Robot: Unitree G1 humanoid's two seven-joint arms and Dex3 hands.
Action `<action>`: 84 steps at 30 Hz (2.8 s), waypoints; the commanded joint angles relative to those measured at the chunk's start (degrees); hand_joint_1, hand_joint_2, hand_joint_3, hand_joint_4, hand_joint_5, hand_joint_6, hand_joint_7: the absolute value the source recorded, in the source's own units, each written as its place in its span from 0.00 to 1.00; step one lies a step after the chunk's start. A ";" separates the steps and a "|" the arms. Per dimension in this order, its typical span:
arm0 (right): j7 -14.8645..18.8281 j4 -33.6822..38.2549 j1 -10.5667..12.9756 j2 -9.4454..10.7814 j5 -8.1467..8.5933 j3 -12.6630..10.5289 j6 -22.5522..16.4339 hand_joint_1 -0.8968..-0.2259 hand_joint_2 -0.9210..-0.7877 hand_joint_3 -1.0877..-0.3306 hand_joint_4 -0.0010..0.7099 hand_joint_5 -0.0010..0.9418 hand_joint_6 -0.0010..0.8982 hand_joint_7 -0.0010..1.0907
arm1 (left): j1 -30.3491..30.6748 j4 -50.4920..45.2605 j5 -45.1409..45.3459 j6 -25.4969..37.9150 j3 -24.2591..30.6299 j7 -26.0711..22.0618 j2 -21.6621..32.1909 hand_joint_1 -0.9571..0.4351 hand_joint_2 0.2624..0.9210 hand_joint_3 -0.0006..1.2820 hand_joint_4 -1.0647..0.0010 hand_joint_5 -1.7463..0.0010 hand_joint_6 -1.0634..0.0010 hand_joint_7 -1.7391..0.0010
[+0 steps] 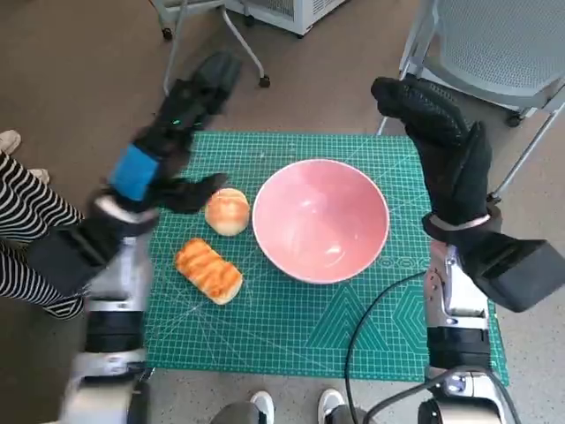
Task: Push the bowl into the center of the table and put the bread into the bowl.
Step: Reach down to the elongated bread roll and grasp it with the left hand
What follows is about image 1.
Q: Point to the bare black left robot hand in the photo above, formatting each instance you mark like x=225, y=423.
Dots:
x=176, y=128

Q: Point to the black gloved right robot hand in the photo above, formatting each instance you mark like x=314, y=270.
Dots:
x=450, y=168

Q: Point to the round toy bread bun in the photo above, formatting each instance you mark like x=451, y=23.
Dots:
x=227, y=212

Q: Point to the pink bowl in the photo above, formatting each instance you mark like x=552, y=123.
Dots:
x=318, y=221

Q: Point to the long striped toy bread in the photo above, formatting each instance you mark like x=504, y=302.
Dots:
x=209, y=269

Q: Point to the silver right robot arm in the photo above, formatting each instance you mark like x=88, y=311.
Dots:
x=459, y=300

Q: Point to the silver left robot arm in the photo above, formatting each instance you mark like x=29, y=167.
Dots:
x=119, y=282

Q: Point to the grey mesh chair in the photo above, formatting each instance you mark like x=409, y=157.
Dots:
x=499, y=44

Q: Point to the person's white shoe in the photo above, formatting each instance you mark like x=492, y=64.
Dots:
x=39, y=174
x=9, y=141

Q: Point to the white cabinet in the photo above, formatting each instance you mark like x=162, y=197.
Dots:
x=300, y=15

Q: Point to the person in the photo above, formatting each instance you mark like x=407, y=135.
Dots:
x=26, y=212

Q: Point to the green cutting mat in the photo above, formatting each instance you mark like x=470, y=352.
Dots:
x=273, y=327

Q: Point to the grey metal frame with casters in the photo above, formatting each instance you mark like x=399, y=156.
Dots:
x=174, y=53

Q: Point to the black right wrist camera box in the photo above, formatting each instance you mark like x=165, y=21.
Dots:
x=516, y=274

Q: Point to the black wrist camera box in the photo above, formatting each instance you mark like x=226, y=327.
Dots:
x=516, y=274
x=66, y=256

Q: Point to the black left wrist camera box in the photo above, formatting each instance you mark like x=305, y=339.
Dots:
x=66, y=256

